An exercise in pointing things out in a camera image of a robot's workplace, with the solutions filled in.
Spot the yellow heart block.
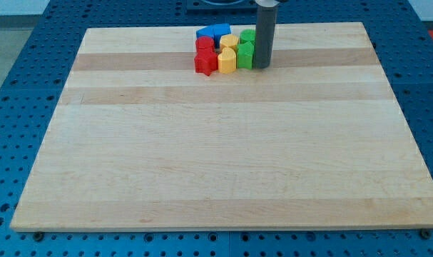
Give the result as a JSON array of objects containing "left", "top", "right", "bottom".
[{"left": 218, "top": 47, "right": 237, "bottom": 74}]

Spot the red star block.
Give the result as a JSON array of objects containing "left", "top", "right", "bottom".
[{"left": 194, "top": 51, "right": 218, "bottom": 76}]

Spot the yellow hexagon block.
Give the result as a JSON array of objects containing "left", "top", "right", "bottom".
[{"left": 220, "top": 34, "right": 239, "bottom": 52}]

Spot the green star block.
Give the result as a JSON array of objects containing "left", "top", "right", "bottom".
[{"left": 237, "top": 41, "right": 255, "bottom": 69}]

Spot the green cylinder block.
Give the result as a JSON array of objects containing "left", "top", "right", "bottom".
[{"left": 240, "top": 29, "right": 256, "bottom": 45}]

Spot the red cylinder block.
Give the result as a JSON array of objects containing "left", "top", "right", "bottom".
[{"left": 195, "top": 36, "right": 215, "bottom": 53}]

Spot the wooden board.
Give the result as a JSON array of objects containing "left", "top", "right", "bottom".
[{"left": 11, "top": 22, "right": 433, "bottom": 232}]

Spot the blue cube block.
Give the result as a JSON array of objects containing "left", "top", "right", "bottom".
[{"left": 213, "top": 24, "right": 231, "bottom": 49}]

